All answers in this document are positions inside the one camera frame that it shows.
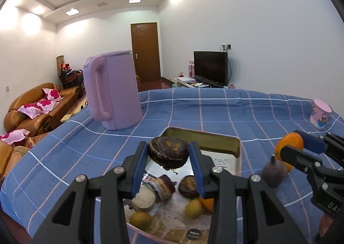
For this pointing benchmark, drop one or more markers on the wooden coffee table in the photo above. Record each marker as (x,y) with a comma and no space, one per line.
(81,104)

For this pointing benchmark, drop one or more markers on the pink bottle by television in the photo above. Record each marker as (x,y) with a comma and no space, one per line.
(191,69)

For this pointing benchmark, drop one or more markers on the brown leather sofa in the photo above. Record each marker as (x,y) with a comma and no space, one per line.
(33,112)

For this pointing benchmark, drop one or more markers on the sliced taro piece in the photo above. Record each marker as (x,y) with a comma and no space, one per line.
(144,200)

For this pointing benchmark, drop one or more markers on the person's right hand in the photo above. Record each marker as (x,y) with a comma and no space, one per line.
(325,223)

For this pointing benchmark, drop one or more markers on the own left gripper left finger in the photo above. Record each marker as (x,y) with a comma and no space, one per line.
(71,220)

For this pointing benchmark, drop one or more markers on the green kiwi fruit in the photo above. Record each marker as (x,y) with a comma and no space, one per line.
(141,220)

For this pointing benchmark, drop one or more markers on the blue checked tablecloth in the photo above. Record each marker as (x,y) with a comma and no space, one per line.
(82,145)

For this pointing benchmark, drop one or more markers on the pink electric kettle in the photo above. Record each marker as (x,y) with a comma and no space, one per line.
(112,91)

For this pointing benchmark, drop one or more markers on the dark brown mangosteen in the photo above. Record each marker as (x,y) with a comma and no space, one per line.
(168,152)

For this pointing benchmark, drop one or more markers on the pink flowered cushion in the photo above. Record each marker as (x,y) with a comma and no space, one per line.
(52,94)

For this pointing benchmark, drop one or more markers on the purple round beet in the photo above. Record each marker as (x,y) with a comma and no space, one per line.
(274,172)

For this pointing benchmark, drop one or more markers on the brown wooden door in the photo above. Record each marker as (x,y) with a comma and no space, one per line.
(145,48)

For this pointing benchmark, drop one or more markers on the wrapped brown cake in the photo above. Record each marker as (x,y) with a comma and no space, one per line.
(163,188)

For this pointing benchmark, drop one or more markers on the pink metal tin box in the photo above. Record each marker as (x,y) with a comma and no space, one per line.
(225,152)

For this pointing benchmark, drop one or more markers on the black television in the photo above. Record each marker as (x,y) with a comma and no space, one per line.
(211,67)

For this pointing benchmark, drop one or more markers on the orange in tin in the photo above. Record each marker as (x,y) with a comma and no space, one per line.
(208,204)

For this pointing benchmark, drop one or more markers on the paper sheet in tin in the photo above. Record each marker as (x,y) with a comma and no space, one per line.
(170,224)

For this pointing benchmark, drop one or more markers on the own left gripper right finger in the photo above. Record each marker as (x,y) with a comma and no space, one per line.
(265,219)

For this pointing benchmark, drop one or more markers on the pink cartoon cup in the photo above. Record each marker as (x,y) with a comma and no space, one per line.
(320,113)

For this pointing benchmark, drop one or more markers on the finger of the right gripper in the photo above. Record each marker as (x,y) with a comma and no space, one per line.
(302,161)
(312,143)

